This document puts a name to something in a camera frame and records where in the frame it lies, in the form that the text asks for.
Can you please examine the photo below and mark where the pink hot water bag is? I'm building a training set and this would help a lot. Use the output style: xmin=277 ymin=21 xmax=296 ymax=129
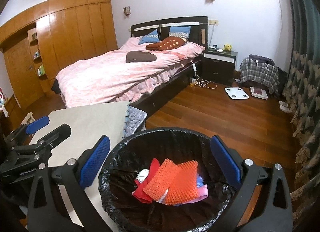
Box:
xmin=157 ymin=185 xmax=208 ymax=206

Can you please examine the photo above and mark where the large orange foam net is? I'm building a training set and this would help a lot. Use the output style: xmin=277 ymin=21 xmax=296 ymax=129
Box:
xmin=165 ymin=160 xmax=198 ymax=205

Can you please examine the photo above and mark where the small white wrapper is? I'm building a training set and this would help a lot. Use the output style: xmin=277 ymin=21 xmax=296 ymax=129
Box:
xmin=136 ymin=169 xmax=149 ymax=184

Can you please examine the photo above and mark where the red cloth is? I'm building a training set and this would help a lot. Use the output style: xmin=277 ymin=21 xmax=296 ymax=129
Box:
xmin=132 ymin=158 xmax=160 ymax=204

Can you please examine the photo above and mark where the small orange foam net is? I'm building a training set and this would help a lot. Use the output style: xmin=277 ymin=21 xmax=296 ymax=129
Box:
xmin=143 ymin=159 xmax=181 ymax=201

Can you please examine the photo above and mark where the blue plastic bag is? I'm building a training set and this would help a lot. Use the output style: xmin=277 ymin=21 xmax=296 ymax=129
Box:
xmin=196 ymin=174 xmax=204 ymax=188

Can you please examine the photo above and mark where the black lined trash bin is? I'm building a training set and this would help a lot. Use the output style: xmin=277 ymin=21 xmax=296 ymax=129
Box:
xmin=99 ymin=128 xmax=236 ymax=231

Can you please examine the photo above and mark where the small white wooden stool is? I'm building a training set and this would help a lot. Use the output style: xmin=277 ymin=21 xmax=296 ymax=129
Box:
xmin=21 ymin=112 xmax=36 ymax=125

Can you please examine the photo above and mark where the wooden side desk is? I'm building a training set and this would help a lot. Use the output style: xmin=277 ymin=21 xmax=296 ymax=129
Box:
xmin=1 ymin=96 xmax=22 ymax=136

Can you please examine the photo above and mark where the white bathroom scale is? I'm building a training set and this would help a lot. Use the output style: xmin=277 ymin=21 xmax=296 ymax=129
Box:
xmin=224 ymin=87 xmax=249 ymax=100

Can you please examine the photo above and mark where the grey quilted table cover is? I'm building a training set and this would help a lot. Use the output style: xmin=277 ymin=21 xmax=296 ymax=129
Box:
xmin=123 ymin=106 xmax=148 ymax=138

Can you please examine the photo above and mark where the wooden wardrobe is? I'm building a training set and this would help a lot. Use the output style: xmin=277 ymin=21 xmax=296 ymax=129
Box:
xmin=1 ymin=0 xmax=118 ymax=109

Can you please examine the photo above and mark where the bed with pink cover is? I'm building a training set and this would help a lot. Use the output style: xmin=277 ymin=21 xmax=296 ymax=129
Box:
xmin=56 ymin=37 xmax=204 ymax=108

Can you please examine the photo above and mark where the black bedside nightstand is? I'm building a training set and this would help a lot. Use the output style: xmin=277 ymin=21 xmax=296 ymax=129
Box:
xmin=201 ymin=49 xmax=238 ymax=86

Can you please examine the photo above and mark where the plaid cloth covered chair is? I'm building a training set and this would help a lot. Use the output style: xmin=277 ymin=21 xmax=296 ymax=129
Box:
xmin=240 ymin=54 xmax=280 ymax=94

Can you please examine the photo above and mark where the patterned dark curtain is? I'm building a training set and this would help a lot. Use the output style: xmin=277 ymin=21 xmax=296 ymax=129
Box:
xmin=283 ymin=0 xmax=319 ymax=231

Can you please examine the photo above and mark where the dark brown folded cloth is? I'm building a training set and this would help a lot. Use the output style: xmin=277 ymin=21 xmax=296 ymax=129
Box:
xmin=126 ymin=51 xmax=157 ymax=63

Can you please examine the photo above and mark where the yellow plush toy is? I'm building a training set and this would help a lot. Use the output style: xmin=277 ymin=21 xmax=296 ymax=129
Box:
xmin=223 ymin=44 xmax=232 ymax=52

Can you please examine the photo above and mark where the brown dotted pillow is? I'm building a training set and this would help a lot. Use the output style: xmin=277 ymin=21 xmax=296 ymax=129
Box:
xmin=145 ymin=37 xmax=187 ymax=51

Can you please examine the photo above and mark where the black bed headboard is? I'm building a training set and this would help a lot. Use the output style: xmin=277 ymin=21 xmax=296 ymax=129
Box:
xmin=130 ymin=16 xmax=209 ymax=49

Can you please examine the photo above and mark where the right blue pillow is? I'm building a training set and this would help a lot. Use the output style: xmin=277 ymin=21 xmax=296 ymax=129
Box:
xmin=168 ymin=26 xmax=191 ymax=40

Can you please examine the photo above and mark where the blue pillow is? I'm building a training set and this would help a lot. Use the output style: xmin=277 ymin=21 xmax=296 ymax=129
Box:
xmin=168 ymin=26 xmax=191 ymax=40
xmin=138 ymin=29 xmax=160 ymax=45

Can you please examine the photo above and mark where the left blue pillow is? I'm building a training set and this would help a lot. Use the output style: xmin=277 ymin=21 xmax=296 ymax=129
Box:
xmin=138 ymin=29 xmax=160 ymax=45

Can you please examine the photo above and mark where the white power strip cable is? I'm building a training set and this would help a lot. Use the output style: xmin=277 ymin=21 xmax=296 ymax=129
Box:
xmin=189 ymin=63 xmax=218 ymax=90

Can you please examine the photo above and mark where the left wall lamp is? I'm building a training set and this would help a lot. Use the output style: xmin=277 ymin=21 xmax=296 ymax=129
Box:
xmin=123 ymin=6 xmax=131 ymax=16

